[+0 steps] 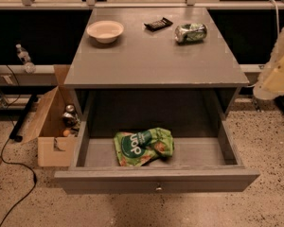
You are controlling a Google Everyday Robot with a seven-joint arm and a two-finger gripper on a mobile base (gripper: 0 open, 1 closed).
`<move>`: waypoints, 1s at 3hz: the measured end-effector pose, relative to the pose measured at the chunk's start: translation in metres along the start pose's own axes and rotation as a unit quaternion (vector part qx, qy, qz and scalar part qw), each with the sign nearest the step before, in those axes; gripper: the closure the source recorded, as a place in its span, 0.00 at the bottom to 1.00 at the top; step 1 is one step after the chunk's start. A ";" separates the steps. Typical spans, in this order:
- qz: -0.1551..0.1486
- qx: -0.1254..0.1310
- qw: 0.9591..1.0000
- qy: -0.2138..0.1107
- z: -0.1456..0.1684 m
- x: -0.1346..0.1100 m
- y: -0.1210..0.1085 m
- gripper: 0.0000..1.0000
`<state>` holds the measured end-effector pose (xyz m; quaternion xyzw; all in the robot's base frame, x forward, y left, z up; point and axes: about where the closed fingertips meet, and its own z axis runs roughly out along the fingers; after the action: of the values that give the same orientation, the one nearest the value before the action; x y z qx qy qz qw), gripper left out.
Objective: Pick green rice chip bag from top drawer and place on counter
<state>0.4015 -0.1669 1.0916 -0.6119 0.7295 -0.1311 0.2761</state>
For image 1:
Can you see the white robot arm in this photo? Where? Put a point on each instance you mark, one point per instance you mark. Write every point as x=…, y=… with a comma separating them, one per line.
x=270, y=82

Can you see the black calculator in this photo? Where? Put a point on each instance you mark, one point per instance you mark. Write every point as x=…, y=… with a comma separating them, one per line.
x=160, y=24

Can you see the white bowl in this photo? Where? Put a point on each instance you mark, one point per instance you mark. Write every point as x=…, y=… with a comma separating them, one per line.
x=105, y=32

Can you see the crushed green soda can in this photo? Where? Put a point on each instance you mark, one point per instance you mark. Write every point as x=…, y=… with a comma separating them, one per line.
x=189, y=33

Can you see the items inside cardboard box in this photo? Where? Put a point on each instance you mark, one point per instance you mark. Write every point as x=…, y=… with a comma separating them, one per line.
x=71, y=121

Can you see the open grey top drawer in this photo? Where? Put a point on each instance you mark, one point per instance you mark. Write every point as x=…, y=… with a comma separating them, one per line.
x=205, y=158

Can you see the grey cabinet counter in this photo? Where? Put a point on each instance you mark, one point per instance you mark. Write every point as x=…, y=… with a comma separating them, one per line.
x=143, y=60

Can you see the green rice chip bag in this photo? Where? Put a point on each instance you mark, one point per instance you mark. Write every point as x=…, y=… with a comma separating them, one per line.
x=140, y=148

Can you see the cardboard box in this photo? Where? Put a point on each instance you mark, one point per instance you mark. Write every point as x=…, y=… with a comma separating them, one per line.
x=54, y=144

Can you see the clear plastic water bottle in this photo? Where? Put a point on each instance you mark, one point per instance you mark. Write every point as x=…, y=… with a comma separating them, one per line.
x=25, y=59

